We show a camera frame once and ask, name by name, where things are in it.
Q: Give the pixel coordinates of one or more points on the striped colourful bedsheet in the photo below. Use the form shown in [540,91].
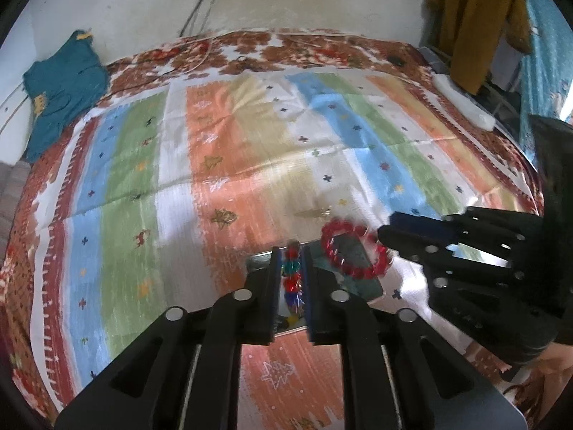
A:
[268,49]

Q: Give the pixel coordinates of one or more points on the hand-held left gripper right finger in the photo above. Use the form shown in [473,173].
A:
[320,295]

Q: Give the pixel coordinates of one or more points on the white headboard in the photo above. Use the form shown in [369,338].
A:
[11,121]

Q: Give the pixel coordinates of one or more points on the grey metal frame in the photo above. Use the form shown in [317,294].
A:
[432,58]

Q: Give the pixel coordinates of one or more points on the teal shirt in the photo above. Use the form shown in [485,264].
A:
[62,89]

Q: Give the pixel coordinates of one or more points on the mustard hanging garment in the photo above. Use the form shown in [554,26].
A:
[479,18]

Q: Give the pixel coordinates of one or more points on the colourful striped mat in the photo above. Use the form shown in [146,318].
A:
[250,143]

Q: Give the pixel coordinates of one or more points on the silver metal tin box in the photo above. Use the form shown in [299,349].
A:
[371,289]

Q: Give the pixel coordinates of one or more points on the light blue patterned curtain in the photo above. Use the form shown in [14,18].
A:
[550,53]

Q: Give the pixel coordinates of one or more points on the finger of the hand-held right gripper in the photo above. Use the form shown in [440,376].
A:
[470,286]
[421,226]

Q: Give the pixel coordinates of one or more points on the white bolster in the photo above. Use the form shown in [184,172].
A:
[465,101]

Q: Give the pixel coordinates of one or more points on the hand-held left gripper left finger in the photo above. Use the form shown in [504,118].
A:
[264,295]

